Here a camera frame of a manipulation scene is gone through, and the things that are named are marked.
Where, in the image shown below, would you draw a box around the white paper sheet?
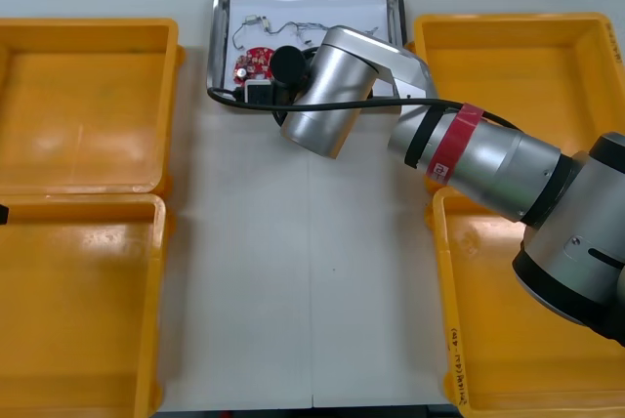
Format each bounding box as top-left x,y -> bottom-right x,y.
222,0 -> 395,97

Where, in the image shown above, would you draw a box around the white-grey twisted wire harness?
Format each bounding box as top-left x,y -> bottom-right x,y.
271,20 -> 338,46

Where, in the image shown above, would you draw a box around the round red circuit board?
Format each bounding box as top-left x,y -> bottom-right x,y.
230,45 -> 274,83

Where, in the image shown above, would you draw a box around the steel tray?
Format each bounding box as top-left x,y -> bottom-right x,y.
210,0 -> 406,116

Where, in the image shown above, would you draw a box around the yellow-orange plastic bin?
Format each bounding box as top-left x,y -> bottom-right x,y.
0,17 -> 187,196
0,192 -> 170,418
423,186 -> 625,418
407,11 -> 625,193

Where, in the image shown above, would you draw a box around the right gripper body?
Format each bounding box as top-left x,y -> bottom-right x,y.
270,88 -> 294,127

